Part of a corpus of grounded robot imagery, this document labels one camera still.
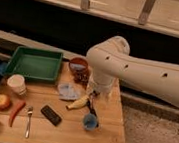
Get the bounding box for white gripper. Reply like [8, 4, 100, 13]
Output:
[86, 75, 115, 95]

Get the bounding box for black eraser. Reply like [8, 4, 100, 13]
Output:
[41, 105, 62, 126]

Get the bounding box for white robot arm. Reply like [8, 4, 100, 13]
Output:
[86, 36, 179, 108]

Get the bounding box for green plastic tray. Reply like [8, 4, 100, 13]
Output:
[5, 46, 63, 84]

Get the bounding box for black scissors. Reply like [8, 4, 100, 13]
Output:
[87, 91, 98, 116]

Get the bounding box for yellow banana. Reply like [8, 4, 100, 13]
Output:
[66, 95, 88, 110]

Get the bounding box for brown bowl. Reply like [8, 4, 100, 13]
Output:
[68, 57, 90, 84]

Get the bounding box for light blue cloth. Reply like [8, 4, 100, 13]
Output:
[57, 82, 81, 101]

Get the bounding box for blue cup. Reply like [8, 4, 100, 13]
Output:
[82, 113, 99, 131]

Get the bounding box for silver metal fork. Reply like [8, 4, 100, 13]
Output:
[25, 106, 33, 139]

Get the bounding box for white paper cup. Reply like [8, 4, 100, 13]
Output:
[7, 74, 27, 95]

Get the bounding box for red chili pepper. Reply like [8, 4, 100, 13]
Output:
[8, 100, 26, 127]

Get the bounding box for blue object left edge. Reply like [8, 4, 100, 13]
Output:
[0, 62, 7, 76]

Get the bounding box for red yellow apple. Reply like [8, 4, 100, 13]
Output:
[0, 94, 11, 110]

